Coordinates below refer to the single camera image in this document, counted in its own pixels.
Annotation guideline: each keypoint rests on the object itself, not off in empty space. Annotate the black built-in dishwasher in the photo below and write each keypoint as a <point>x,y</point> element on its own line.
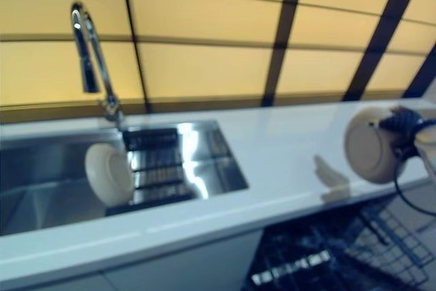
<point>255,270</point>

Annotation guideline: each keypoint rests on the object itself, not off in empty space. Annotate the cream round plate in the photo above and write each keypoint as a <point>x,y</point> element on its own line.
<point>368,151</point>
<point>109,175</point>

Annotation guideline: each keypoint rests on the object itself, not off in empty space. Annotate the white cabinet door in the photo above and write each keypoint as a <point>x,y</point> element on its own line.
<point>187,263</point>
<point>51,282</point>

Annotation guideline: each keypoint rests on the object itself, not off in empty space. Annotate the chrome pull-down kitchen faucet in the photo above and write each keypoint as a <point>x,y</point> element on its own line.
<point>102,66</point>

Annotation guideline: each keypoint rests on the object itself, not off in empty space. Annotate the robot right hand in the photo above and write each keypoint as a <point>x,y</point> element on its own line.
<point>403,120</point>

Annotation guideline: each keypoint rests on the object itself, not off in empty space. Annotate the black sink drying rack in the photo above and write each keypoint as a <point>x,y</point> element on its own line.
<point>153,141</point>

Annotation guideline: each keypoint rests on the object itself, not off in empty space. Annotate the stainless steel sink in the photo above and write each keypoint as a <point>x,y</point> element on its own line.
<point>41,168</point>

